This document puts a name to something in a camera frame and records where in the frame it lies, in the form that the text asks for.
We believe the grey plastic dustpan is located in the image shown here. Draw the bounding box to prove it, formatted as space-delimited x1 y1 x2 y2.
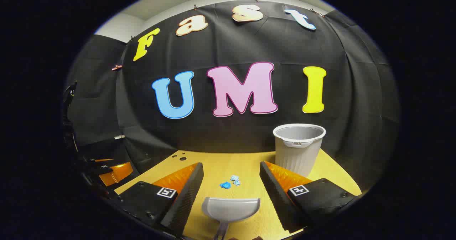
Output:
201 196 260 240

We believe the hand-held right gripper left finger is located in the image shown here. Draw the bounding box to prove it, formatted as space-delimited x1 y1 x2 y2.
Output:
118 162 204 237

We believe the grey ribbed garbage bin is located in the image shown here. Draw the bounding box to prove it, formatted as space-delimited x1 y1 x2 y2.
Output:
273 123 326 178

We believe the dark stand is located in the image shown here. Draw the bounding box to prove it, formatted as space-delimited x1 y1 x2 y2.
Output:
63 81 79 153

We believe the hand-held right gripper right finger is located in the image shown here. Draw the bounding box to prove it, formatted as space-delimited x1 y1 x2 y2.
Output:
259 160 357 234

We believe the black backdrop cloth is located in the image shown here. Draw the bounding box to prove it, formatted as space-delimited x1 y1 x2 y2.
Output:
64 0 401 198

